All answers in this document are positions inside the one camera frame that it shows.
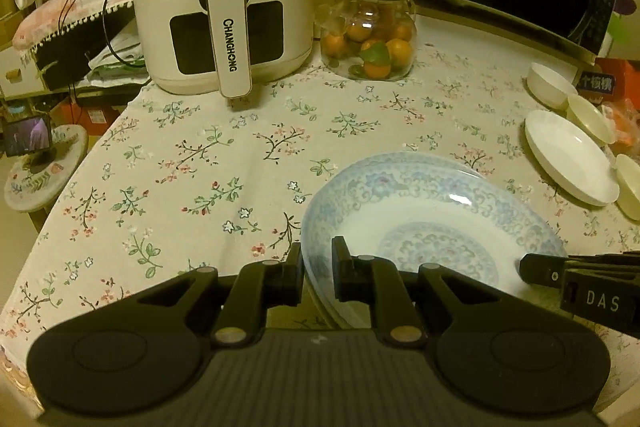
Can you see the black appliance box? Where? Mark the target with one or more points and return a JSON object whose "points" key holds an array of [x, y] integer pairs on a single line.
{"points": [[70, 57]]}

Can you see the small screen device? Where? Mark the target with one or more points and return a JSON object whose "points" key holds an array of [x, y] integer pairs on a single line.
{"points": [[27, 137]]}

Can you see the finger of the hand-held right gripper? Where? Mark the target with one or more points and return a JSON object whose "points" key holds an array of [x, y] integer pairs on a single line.
{"points": [[542, 271]]}

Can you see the round stool with floral cushion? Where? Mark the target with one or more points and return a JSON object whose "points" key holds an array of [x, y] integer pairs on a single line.
{"points": [[55, 172]]}

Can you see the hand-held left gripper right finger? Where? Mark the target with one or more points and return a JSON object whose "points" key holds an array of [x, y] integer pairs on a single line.
{"points": [[342, 277]]}

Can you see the blue patterned plate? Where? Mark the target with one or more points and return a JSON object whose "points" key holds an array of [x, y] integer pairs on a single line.
{"points": [[425, 207]]}

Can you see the floral tablecloth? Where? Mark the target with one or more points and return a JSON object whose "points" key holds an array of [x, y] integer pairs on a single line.
{"points": [[200, 187]]}

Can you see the cream bowl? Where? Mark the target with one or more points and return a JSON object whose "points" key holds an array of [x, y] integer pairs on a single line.
{"points": [[630, 187], [590, 117]]}

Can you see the pile of small kumquats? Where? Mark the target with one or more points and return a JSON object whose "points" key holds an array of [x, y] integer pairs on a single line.
{"points": [[395, 49]]}

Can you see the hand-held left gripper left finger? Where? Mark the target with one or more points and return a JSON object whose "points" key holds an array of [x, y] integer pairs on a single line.
{"points": [[292, 282]]}

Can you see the orange plastic bag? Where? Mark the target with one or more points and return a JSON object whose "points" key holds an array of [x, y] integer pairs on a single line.
{"points": [[625, 122]]}

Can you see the red printed box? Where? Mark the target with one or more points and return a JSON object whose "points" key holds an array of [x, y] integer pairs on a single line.
{"points": [[620, 79]]}

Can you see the glass jar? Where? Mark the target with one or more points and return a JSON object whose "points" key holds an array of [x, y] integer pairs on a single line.
{"points": [[345, 12]]}

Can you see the stack of folded papers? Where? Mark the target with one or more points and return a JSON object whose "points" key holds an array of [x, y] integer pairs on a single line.
{"points": [[117, 62]]}

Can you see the white bowl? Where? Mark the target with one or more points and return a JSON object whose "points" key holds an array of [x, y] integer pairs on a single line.
{"points": [[550, 84]]}

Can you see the white plate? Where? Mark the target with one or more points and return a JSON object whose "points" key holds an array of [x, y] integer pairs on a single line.
{"points": [[570, 157]]}

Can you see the pink floral cover cloth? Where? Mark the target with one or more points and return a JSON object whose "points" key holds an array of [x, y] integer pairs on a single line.
{"points": [[60, 7]]}

